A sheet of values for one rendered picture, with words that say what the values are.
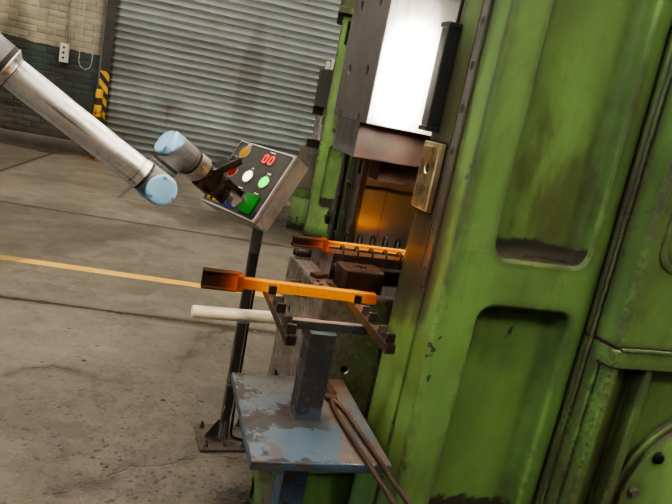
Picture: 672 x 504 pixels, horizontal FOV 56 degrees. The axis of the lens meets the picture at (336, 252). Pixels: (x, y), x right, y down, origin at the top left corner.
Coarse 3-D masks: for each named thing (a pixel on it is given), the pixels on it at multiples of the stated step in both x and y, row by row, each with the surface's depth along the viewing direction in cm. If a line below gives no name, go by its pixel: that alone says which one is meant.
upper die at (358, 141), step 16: (336, 128) 191; (352, 128) 178; (368, 128) 174; (384, 128) 176; (336, 144) 190; (352, 144) 176; (368, 144) 175; (384, 144) 177; (400, 144) 178; (416, 144) 180; (384, 160) 178; (400, 160) 180; (416, 160) 181
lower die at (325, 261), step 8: (328, 248) 186; (336, 248) 186; (352, 248) 188; (312, 256) 199; (320, 256) 192; (328, 256) 185; (336, 256) 182; (344, 256) 182; (352, 256) 183; (360, 256) 184; (368, 256) 186; (376, 256) 188; (384, 256) 190; (392, 256) 192; (320, 264) 191; (328, 264) 184; (368, 264) 185; (376, 264) 186; (392, 264) 188; (328, 272) 183; (384, 280) 188; (392, 280) 189
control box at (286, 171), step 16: (240, 144) 244; (256, 160) 233; (288, 160) 223; (240, 176) 234; (256, 176) 228; (272, 176) 223; (288, 176) 222; (256, 192) 224; (272, 192) 219; (288, 192) 224; (224, 208) 230; (256, 208) 219; (272, 208) 221; (256, 224) 219
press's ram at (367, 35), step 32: (384, 0) 166; (416, 0) 164; (448, 0) 166; (352, 32) 187; (384, 32) 164; (416, 32) 166; (352, 64) 184; (384, 64) 166; (416, 64) 168; (352, 96) 181; (384, 96) 168; (416, 96) 171; (416, 128) 173
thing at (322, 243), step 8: (296, 240) 184; (304, 240) 185; (312, 240) 185; (320, 240) 185; (328, 240) 186; (312, 248) 185; (320, 248) 186; (360, 248) 190; (368, 248) 191; (376, 248) 192; (384, 248) 193; (392, 248) 196
